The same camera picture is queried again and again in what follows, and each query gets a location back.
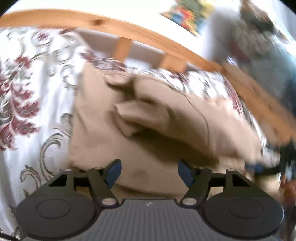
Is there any beige large garment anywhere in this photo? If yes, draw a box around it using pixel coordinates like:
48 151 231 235
68 64 262 197

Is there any white floral bedspread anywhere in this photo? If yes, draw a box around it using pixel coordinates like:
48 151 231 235
1 28 267 238

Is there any wooden bed frame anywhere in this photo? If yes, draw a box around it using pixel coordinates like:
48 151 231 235
1 9 295 144

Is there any colourful wall picture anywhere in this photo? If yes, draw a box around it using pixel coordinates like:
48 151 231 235
161 0 215 36

